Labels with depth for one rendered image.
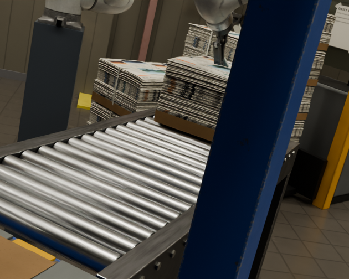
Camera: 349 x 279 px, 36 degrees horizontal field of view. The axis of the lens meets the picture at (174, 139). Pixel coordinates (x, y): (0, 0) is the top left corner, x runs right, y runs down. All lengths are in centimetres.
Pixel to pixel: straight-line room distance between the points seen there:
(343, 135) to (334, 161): 19
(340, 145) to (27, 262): 305
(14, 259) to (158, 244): 28
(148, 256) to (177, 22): 451
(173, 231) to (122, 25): 435
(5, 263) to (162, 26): 461
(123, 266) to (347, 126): 292
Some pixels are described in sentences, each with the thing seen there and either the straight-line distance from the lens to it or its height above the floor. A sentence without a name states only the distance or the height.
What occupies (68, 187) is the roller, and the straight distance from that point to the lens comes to 125.
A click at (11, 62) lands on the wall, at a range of 551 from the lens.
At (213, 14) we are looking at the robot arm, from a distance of 167.
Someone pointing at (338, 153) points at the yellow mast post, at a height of 42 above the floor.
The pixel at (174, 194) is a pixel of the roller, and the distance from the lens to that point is 133.
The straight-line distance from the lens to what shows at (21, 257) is 95.
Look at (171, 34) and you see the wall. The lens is 542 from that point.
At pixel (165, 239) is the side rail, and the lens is 109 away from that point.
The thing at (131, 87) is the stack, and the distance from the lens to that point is 255.
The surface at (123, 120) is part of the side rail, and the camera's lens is 183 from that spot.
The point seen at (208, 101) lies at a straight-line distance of 178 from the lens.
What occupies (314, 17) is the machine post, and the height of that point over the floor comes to 129.
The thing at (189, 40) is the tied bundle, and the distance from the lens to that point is 309.
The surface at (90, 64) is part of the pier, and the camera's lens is 528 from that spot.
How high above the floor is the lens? 130
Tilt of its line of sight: 17 degrees down
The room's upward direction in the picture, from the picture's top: 13 degrees clockwise
